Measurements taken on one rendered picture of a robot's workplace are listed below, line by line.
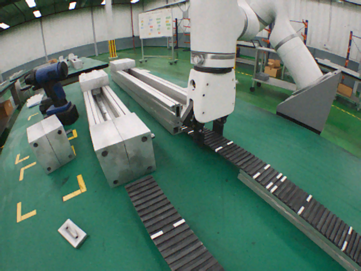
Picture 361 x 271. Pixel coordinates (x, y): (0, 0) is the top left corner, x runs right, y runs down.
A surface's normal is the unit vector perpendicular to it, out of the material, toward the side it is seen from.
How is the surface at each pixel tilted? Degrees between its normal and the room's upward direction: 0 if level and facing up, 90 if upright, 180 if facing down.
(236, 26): 92
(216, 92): 90
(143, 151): 90
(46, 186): 0
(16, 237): 0
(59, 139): 90
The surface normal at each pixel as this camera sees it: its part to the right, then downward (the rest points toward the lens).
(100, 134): -0.02, -0.83
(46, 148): 0.76, 0.35
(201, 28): -0.61, 0.46
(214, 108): 0.53, 0.45
